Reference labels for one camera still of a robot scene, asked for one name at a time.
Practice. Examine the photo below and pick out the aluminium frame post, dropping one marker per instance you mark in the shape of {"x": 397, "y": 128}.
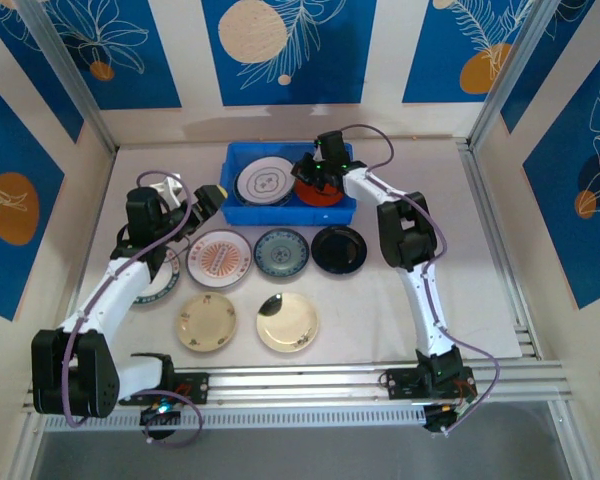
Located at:
{"x": 69, "y": 75}
{"x": 506, "y": 75}

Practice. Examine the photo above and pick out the orange sunburst print plate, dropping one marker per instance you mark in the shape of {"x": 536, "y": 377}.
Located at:
{"x": 219, "y": 260}

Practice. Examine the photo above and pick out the green rim lettered plate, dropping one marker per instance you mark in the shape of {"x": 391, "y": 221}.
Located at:
{"x": 236, "y": 191}
{"x": 160, "y": 287}

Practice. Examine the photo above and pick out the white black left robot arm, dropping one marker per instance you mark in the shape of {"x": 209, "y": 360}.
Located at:
{"x": 120, "y": 290}

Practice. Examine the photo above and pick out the cream floral plate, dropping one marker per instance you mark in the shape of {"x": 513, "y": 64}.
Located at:
{"x": 206, "y": 322}

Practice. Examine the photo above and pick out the aluminium front rail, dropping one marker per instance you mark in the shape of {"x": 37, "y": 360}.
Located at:
{"x": 305, "y": 380}

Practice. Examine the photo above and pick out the blue white patterned plate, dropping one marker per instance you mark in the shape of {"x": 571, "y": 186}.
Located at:
{"x": 281, "y": 253}

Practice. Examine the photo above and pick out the plain cream plate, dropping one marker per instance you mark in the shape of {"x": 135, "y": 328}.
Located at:
{"x": 287, "y": 325}

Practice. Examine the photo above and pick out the blue plastic bin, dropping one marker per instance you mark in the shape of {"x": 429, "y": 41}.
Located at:
{"x": 280, "y": 215}

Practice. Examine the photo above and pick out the glossy black plate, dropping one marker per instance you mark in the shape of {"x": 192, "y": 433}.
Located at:
{"x": 339, "y": 249}

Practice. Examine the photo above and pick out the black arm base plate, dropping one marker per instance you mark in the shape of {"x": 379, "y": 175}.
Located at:
{"x": 195, "y": 387}
{"x": 402, "y": 384}

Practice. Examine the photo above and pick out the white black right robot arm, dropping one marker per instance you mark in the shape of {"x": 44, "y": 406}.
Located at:
{"x": 430, "y": 310}

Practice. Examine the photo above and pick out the white plate green line motif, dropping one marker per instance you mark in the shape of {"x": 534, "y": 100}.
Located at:
{"x": 266, "y": 181}

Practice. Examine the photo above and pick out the aluminium side rail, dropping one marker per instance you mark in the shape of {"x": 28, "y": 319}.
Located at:
{"x": 87, "y": 250}
{"x": 500, "y": 250}

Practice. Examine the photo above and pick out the black controller board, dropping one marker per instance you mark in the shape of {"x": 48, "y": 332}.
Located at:
{"x": 437, "y": 422}
{"x": 152, "y": 417}

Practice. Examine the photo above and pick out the red plate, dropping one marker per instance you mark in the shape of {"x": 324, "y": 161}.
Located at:
{"x": 320, "y": 197}

